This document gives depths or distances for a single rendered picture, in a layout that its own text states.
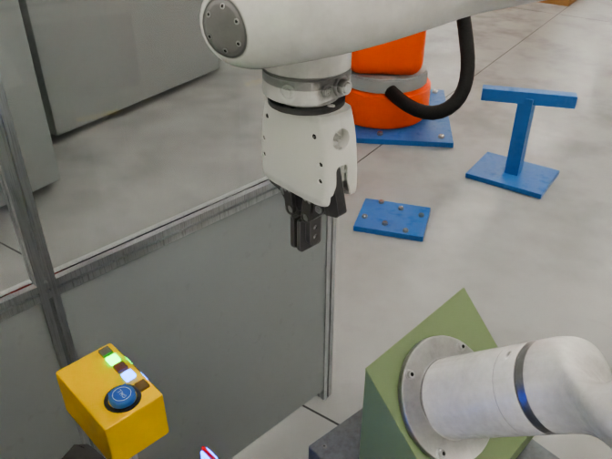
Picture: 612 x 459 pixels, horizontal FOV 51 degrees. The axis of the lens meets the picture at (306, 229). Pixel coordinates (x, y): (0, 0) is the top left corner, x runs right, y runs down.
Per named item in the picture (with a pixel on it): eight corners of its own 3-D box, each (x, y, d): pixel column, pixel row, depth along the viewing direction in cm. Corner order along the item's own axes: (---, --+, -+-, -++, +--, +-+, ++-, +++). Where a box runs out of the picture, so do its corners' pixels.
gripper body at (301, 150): (372, 90, 60) (366, 194, 66) (298, 65, 66) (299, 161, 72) (315, 112, 56) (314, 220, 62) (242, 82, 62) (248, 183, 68)
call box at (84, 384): (67, 415, 107) (53, 370, 101) (120, 384, 112) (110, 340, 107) (116, 475, 97) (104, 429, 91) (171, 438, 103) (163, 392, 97)
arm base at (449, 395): (461, 320, 104) (555, 296, 89) (506, 432, 102) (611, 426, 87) (379, 361, 93) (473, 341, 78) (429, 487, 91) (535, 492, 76)
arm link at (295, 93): (372, 66, 59) (371, 97, 61) (308, 45, 65) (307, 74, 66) (308, 89, 54) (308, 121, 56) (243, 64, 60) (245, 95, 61)
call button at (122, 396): (105, 400, 97) (102, 392, 96) (127, 386, 99) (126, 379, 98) (117, 415, 94) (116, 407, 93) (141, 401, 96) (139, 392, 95)
